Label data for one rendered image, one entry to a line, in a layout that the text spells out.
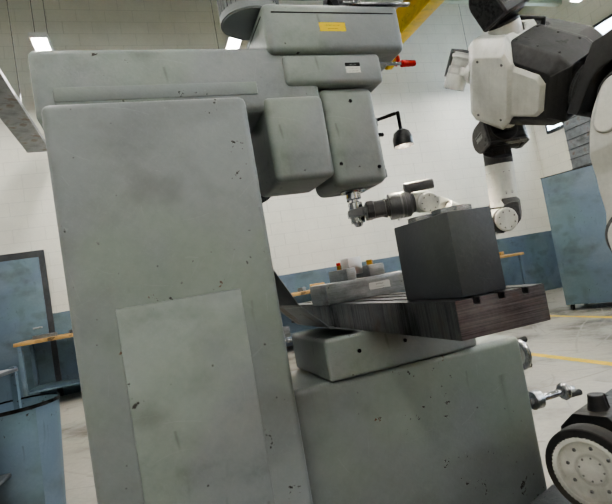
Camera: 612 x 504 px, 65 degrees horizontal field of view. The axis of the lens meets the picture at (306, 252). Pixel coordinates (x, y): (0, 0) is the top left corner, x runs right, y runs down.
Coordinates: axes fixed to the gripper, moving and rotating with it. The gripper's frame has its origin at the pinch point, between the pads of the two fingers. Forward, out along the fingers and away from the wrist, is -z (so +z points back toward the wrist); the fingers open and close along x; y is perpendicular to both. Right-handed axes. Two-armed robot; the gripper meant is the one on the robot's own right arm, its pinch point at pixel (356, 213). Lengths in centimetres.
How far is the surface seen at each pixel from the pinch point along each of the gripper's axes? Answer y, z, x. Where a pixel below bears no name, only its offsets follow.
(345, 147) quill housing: -19.8, -0.4, 10.9
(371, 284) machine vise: 24.4, 0.8, -5.6
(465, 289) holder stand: 27, 15, 57
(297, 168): -14.3, -16.2, 19.2
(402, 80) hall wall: -330, 194, -770
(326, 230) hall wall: -62, -6, -694
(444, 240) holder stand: 16, 13, 55
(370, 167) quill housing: -12.6, 6.4, 8.3
